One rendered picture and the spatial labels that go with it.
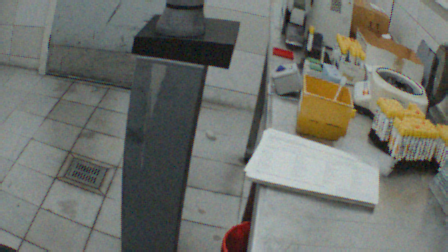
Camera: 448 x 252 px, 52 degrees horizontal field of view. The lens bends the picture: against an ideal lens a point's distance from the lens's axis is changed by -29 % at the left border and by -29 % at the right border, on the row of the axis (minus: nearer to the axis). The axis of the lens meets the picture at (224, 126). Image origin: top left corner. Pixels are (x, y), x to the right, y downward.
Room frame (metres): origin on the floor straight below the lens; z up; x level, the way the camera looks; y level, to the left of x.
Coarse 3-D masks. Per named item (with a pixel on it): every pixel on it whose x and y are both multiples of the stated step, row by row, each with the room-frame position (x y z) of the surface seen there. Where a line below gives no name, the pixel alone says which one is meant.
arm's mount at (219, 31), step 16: (144, 32) 1.62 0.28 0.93; (208, 32) 1.67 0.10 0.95; (224, 32) 1.69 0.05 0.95; (144, 48) 1.58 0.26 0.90; (160, 48) 1.58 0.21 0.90; (176, 48) 1.58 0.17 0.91; (192, 48) 1.58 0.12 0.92; (208, 48) 1.58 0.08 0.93; (224, 48) 1.58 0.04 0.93; (208, 64) 1.58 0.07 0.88; (224, 64) 1.58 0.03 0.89
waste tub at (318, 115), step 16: (304, 80) 1.35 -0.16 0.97; (320, 80) 1.39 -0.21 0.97; (304, 96) 1.27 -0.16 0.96; (320, 96) 1.27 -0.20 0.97; (304, 112) 1.27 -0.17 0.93; (320, 112) 1.26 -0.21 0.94; (336, 112) 1.26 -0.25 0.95; (304, 128) 1.27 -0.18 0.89; (320, 128) 1.26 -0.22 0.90; (336, 128) 1.26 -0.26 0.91
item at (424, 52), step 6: (420, 42) 2.10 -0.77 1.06; (420, 48) 2.07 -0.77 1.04; (426, 48) 1.97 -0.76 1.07; (420, 54) 2.04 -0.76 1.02; (426, 54) 1.94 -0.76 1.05; (432, 54) 1.85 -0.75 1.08; (420, 60) 2.01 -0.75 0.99; (426, 60) 1.92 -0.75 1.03; (432, 60) 1.82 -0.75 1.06; (426, 66) 1.89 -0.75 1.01; (426, 72) 1.86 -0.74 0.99; (426, 78) 1.83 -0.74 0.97; (426, 84) 1.80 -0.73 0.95; (426, 90) 1.81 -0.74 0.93
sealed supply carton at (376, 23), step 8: (360, 0) 2.68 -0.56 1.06; (360, 8) 2.47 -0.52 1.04; (368, 8) 2.49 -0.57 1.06; (376, 8) 2.62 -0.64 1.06; (352, 16) 2.48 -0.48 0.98; (360, 16) 2.47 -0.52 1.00; (368, 16) 2.46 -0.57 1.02; (376, 16) 2.46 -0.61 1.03; (384, 16) 2.46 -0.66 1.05; (352, 24) 2.48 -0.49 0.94; (360, 24) 2.47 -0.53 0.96; (368, 24) 2.46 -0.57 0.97; (376, 24) 2.46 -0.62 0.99; (384, 24) 2.46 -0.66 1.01; (352, 32) 2.47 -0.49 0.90; (376, 32) 2.46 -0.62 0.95; (384, 32) 2.45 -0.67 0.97
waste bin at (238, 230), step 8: (240, 224) 1.50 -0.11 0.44; (248, 224) 1.52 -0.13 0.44; (232, 232) 1.46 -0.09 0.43; (240, 232) 1.48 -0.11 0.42; (248, 232) 1.50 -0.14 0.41; (224, 240) 1.39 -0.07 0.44; (232, 240) 1.46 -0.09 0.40; (240, 240) 1.47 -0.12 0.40; (224, 248) 1.35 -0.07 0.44; (232, 248) 1.45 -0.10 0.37; (240, 248) 1.46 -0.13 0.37
